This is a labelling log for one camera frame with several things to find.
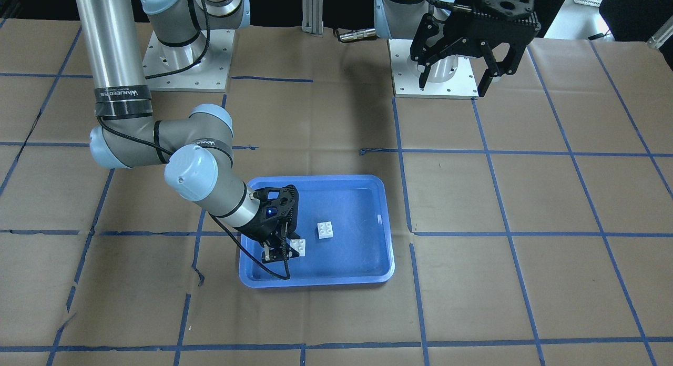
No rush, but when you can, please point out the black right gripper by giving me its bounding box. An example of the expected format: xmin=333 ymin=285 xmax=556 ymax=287
xmin=236 ymin=185 xmax=301 ymax=263

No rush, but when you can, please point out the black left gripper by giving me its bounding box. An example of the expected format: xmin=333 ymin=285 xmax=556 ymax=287
xmin=410 ymin=0 xmax=541 ymax=97

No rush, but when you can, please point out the white toy block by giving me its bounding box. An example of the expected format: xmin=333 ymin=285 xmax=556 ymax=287
xmin=317 ymin=221 xmax=334 ymax=239
xmin=289 ymin=239 xmax=306 ymax=258

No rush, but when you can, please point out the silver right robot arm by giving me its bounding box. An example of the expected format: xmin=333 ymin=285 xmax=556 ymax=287
xmin=76 ymin=0 xmax=299 ymax=249

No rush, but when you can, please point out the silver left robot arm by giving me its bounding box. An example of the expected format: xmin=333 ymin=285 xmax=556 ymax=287
xmin=246 ymin=0 xmax=505 ymax=265

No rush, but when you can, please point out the blue plastic tray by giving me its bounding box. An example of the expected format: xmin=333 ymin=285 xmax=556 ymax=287
xmin=239 ymin=175 xmax=395 ymax=288

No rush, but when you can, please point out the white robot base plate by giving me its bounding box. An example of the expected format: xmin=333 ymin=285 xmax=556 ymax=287
xmin=142 ymin=29 xmax=236 ymax=93

